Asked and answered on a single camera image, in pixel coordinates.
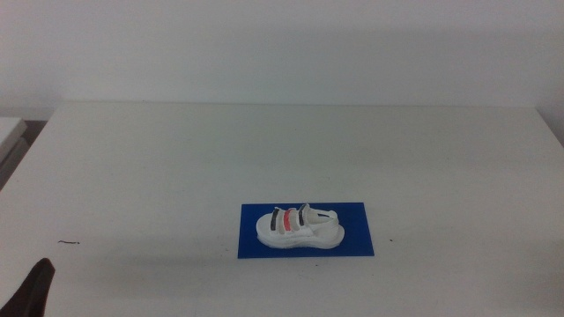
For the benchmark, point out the small dark thread scrap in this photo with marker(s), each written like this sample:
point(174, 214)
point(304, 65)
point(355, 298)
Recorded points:
point(68, 241)

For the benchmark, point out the blue rectangular mat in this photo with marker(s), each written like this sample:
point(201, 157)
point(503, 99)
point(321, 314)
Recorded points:
point(358, 238)

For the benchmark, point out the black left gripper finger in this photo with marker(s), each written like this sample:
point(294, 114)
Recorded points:
point(31, 292)

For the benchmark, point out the white side table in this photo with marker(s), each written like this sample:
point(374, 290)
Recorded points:
point(8, 132)

